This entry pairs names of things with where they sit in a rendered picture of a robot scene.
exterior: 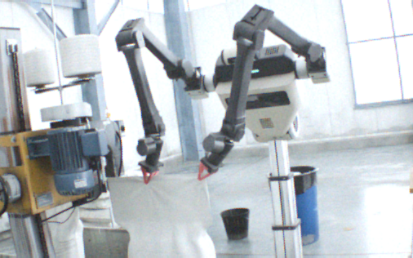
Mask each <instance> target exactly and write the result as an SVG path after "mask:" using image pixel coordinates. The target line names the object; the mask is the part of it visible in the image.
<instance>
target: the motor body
mask: <svg viewBox="0 0 413 258"><path fill-rule="evenodd" d="M84 129H86V125H81V126H75V127H66V128H59V129H54V130H49V131H47V134H48V136H47V138H48V143H49V151H50V157H51V165H52V170H53V171H56V173H55V174H54V178H53V180H55V184H56V190H57V192H58V193H59V194H60V195H61V196H70V197H72V196H77V195H80V194H86V193H88V192H90V191H92V190H93V188H94V186H95V181H94V176H93V174H95V173H94V172H93V169H92V168H89V164H88V160H90V157H84V156H83V155H82V149H81V144H80V136H81V134H83V133H87V132H86V130H84Z"/></svg>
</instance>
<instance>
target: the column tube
mask: <svg viewBox="0 0 413 258"><path fill-rule="evenodd" d="M6 39H10V40H12V39H16V44H19V52H17V57H18V67H19V72H20V88H21V91H22V93H21V96H22V104H23V107H24V121H25V127H26V131H32V126H31V121H30V110H29V101H28V96H27V86H26V80H25V71H24V56H23V51H22V48H23V46H22V41H21V32H20V31H19V30H16V29H14V30H11V29H0V137H3V136H13V135H18V133H21V131H20V117H19V110H18V107H17V102H16V95H17V94H16V86H15V83H14V81H15V78H14V70H13V62H12V58H11V56H10V55H8V54H7V43H6ZM21 165H22V161H21V154H20V146H19V145H16V146H9V147H2V148H0V167H17V166H21ZM7 214H8V219H9V224H10V229H11V236H12V238H13V242H14V247H15V252H16V258H43V252H42V244H41V240H40V237H39V234H38V226H37V224H38V223H37V221H36V216H35V215H31V214H24V213H9V212H8V213H7ZM43 223H45V225H42V226H43V231H44V235H45V239H46V240H47V250H48V254H49V258H55V255H54V250H53V245H52V240H51V235H50V231H49V225H48V220H46V221H44V222H43Z"/></svg>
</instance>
